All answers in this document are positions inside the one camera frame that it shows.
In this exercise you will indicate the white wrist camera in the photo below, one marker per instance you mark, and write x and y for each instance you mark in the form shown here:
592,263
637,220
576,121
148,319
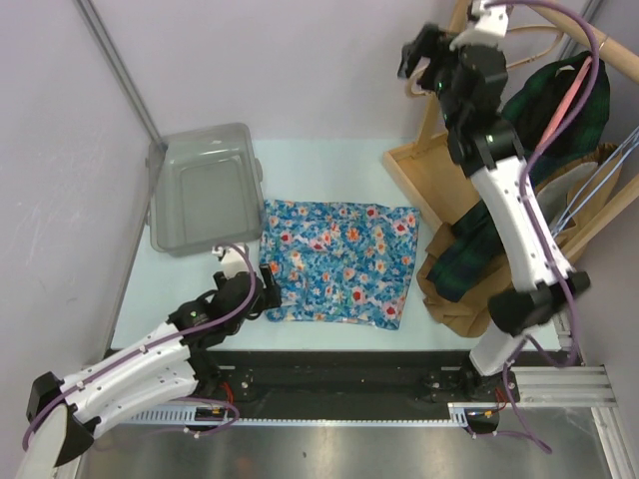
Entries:
487,25
233,259

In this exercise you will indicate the blue floral garment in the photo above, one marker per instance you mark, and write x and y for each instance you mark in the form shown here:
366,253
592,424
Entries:
340,262

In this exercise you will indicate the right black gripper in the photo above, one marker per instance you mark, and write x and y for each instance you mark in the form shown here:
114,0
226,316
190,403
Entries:
431,44

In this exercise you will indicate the dark green garment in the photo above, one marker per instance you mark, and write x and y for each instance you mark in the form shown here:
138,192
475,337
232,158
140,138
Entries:
476,241

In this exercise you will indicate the light blue wire hanger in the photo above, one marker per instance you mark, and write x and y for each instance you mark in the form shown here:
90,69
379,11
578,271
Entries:
612,164

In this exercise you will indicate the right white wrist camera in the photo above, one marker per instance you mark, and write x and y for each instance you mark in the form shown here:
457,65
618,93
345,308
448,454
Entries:
487,25

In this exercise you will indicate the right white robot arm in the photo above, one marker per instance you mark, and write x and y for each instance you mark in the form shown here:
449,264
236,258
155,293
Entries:
487,149

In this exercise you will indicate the pink plastic hanger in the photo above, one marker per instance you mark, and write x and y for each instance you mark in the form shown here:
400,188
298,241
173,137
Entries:
566,101

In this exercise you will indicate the wooden clothes rack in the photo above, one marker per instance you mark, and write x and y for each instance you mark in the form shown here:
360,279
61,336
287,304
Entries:
431,182

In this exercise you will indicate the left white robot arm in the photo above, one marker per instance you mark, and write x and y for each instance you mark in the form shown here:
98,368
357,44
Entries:
169,363

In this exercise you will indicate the grey plastic bin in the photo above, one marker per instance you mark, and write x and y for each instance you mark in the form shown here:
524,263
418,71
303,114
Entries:
205,189

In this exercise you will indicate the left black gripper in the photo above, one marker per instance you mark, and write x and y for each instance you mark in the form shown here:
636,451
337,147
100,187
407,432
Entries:
270,296

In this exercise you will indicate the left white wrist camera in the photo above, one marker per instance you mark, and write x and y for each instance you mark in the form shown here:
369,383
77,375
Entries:
233,259

